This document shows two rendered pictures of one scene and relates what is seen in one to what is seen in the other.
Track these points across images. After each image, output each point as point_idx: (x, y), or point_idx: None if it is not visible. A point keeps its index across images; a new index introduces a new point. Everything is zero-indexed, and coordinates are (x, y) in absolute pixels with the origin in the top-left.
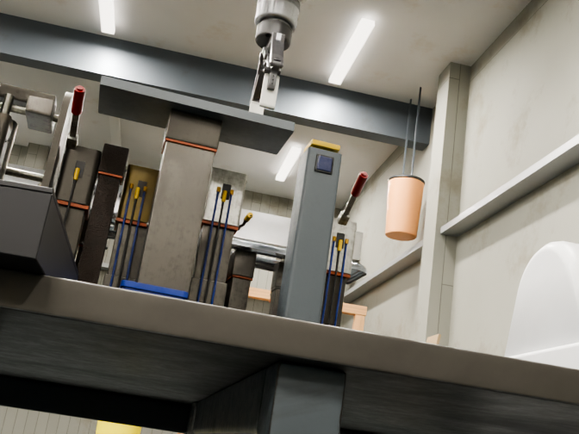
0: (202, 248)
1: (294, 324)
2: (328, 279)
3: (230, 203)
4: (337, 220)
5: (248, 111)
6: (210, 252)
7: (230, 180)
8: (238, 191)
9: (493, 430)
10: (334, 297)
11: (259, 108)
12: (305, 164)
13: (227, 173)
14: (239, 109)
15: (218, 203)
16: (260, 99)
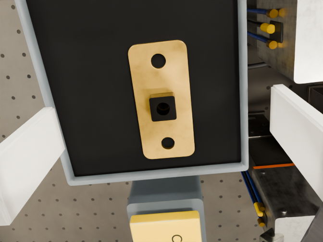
0: (252, 0)
1: None
2: (245, 172)
3: (264, 42)
4: (273, 229)
5: (34, 67)
6: (251, 15)
7: (285, 40)
8: (277, 58)
9: None
10: (250, 172)
11: (312, 168)
12: (139, 181)
13: (292, 30)
14: (27, 42)
15: (267, 17)
16: (35, 114)
